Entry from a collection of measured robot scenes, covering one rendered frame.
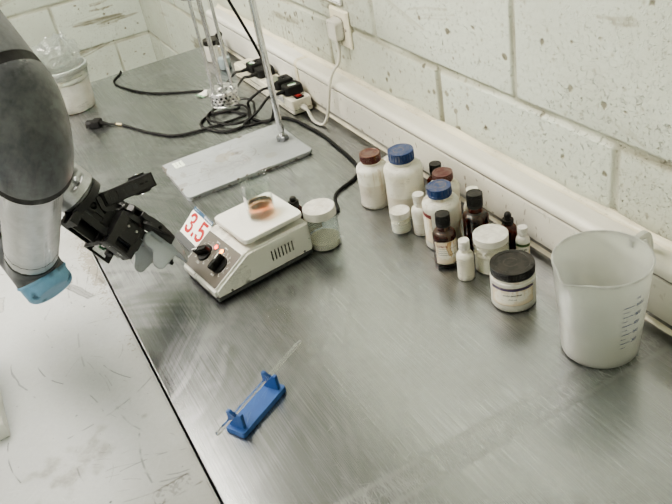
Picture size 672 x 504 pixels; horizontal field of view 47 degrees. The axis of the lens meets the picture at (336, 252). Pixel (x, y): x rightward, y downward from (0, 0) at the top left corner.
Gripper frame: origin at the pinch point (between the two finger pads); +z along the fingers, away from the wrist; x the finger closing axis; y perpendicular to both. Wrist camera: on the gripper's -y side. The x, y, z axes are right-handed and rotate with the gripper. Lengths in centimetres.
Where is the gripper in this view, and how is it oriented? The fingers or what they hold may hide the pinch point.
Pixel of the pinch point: (176, 254)
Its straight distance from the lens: 136.2
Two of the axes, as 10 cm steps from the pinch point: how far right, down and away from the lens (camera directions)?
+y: -3.2, 8.2, -4.7
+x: 7.3, -1.1, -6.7
